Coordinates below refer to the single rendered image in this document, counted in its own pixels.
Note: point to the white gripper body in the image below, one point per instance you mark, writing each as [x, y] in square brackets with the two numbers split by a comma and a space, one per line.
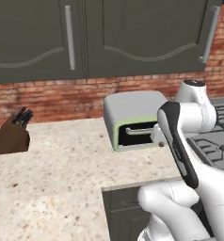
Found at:
[156, 133]

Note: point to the dark grey cupboard door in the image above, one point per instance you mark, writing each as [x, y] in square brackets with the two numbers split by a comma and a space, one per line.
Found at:
[148, 31]
[29, 34]
[129, 224]

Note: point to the grey toaster oven green trim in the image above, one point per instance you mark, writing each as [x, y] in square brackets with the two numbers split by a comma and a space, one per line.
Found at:
[132, 106]

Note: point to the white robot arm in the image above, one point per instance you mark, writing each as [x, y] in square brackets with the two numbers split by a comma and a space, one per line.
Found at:
[208, 188]

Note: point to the dark grey lower cupboard door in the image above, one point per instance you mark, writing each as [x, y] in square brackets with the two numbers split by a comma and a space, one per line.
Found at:
[129, 224]

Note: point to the dark grey gas hob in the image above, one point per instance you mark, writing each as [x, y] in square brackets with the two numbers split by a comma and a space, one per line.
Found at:
[217, 138]

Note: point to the brown wooden knife block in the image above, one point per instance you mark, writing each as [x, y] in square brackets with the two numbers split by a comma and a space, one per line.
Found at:
[8, 139]

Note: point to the dark grey drawer front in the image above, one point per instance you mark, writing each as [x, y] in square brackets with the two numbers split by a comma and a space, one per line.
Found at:
[124, 198]

